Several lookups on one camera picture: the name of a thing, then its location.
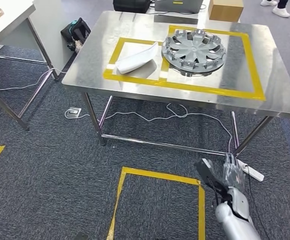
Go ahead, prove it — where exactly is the white floor cable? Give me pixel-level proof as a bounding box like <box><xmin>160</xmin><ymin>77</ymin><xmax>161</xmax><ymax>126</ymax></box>
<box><xmin>0</xmin><ymin>67</ymin><xmax>68</xmax><ymax>93</ymax></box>

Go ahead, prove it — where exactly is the grey laptop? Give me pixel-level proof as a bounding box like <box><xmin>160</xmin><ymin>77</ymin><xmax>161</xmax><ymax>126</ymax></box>
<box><xmin>154</xmin><ymin>0</ymin><xmax>204</xmax><ymax>14</ymax></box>

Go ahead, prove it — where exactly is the white plastic cover part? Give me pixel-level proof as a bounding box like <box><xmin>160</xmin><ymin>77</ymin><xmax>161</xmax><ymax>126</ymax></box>
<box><xmin>115</xmin><ymin>42</ymin><xmax>159</xmax><ymax>75</ymax></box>

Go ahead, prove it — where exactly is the white power strip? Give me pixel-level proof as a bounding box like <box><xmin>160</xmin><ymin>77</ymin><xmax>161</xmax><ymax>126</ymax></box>
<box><xmin>236</xmin><ymin>158</ymin><xmax>265</xmax><ymax>182</ymax></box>

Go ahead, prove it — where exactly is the yellow bench tape outline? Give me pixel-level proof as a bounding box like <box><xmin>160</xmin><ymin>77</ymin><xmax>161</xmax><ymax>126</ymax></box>
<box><xmin>103</xmin><ymin>24</ymin><xmax>267</xmax><ymax>102</ymax></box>

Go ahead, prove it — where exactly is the white desk with metal legs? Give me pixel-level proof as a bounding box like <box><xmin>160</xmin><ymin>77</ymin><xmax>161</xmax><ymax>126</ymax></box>
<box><xmin>0</xmin><ymin>0</ymin><xmax>70</xmax><ymax>132</ymax></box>

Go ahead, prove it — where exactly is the person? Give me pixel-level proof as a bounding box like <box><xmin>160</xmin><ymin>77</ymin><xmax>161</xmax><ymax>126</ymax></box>
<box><xmin>260</xmin><ymin>0</ymin><xmax>290</xmax><ymax>18</ymax></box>

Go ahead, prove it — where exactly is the black camera bracket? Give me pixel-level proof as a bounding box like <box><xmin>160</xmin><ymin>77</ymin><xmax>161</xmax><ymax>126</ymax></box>
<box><xmin>206</xmin><ymin>175</ymin><xmax>233</xmax><ymax>209</ymax></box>

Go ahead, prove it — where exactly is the black floor cable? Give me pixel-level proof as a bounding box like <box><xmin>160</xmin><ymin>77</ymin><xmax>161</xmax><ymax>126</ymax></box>
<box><xmin>245</xmin><ymin>165</ymin><xmax>271</xmax><ymax>240</ymax></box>

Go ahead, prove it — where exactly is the black teal backpack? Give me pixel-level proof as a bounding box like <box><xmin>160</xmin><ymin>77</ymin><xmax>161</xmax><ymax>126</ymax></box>
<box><xmin>60</xmin><ymin>17</ymin><xmax>91</xmax><ymax>54</ymax></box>

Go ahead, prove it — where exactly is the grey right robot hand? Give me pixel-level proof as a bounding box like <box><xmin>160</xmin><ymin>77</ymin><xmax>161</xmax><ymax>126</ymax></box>
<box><xmin>222</xmin><ymin>152</ymin><xmax>245</xmax><ymax>194</ymax></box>

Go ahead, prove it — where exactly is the black carrying case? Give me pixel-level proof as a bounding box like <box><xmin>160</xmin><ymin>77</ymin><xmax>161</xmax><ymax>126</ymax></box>
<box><xmin>113</xmin><ymin>0</ymin><xmax>151</xmax><ymax>14</ymax></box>

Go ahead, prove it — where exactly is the cardboard box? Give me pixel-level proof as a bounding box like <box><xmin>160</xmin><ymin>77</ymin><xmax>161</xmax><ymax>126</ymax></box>
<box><xmin>208</xmin><ymin>0</ymin><xmax>245</xmax><ymax>23</ymax></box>

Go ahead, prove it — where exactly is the steel workbench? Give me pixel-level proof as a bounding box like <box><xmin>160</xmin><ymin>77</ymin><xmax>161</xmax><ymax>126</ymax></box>
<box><xmin>60</xmin><ymin>9</ymin><xmax>290</xmax><ymax>157</ymax></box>

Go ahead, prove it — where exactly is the white power adapter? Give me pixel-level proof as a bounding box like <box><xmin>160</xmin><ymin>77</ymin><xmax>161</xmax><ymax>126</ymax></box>
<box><xmin>64</xmin><ymin>106</ymin><xmax>82</xmax><ymax>119</ymax></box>

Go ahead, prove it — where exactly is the grey plastic car part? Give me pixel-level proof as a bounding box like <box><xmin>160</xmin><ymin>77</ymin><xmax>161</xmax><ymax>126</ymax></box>
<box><xmin>161</xmin><ymin>28</ymin><xmax>227</xmax><ymax>78</ymax></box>

